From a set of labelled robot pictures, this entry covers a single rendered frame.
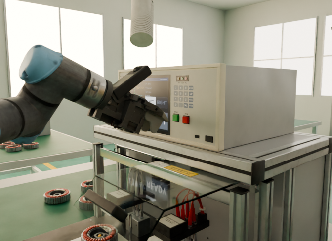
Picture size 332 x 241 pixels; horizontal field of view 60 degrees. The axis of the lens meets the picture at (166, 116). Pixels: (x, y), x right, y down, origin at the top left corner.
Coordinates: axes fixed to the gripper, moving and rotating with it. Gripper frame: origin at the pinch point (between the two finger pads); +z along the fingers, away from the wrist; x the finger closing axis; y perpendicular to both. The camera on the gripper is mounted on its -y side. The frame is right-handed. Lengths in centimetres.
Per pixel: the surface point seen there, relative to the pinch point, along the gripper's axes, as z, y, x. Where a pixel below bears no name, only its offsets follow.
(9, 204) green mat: -1, 49, -78
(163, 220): 9.1, 25.1, 2.3
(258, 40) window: 523, -372, -358
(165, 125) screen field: 4.9, 1.1, -4.4
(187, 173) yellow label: 3.4, 11.8, 10.4
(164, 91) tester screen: 1.0, -7.5, -4.7
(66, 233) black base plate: 5, 44, -35
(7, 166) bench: 14, 44, -153
